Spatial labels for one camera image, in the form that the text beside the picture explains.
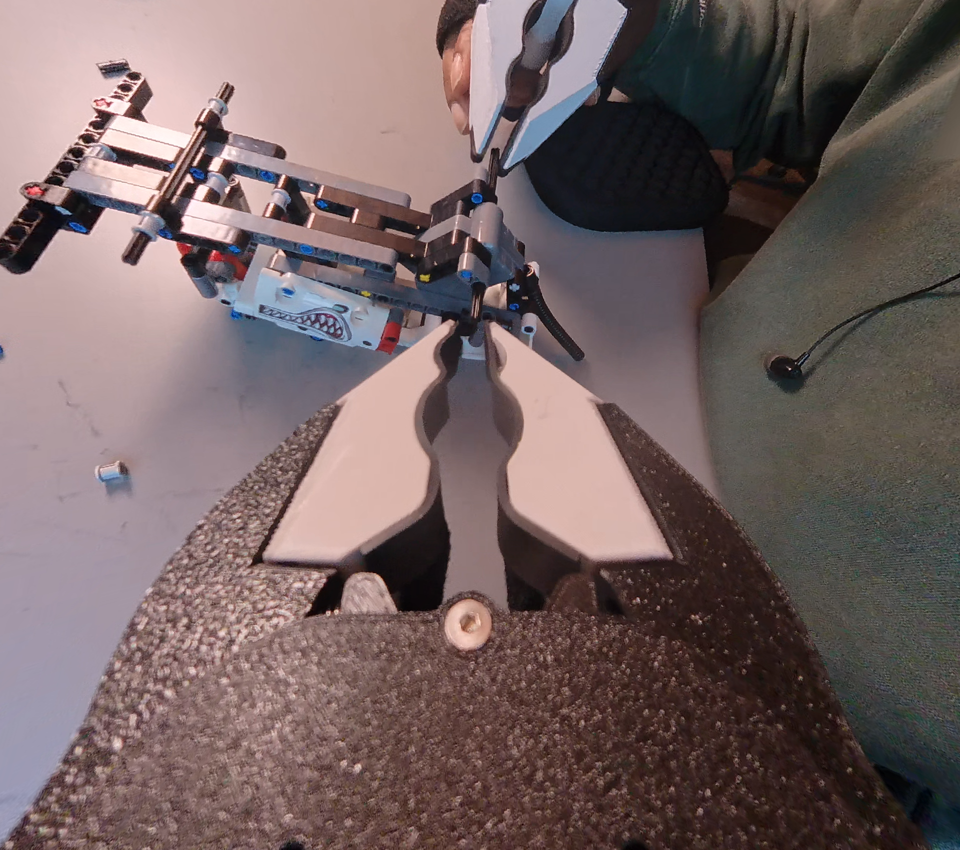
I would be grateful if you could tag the grey desk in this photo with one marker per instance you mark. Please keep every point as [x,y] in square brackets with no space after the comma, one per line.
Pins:
[150,386]

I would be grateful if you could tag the small black pin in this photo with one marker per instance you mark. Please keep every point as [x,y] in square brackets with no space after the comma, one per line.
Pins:
[116,66]

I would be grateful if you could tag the person's right forearm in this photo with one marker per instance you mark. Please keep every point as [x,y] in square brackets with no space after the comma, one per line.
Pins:
[750,56]

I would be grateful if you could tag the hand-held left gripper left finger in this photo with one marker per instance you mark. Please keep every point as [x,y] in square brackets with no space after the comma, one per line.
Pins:
[360,490]

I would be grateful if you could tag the person's green sweatshirt torso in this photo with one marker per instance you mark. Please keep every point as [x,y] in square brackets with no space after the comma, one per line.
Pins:
[855,416]

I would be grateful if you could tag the toy vehicle chassis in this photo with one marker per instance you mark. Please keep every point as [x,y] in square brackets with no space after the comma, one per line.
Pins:
[300,228]

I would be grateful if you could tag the small grey bushing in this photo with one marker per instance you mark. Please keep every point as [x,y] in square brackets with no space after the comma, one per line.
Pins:
[113,469]

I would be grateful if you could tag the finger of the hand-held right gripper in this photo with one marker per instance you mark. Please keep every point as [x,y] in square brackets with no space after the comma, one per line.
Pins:
[503,41]
[578,63]

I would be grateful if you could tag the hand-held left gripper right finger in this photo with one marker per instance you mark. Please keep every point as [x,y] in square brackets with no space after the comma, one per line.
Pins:
[585,483]

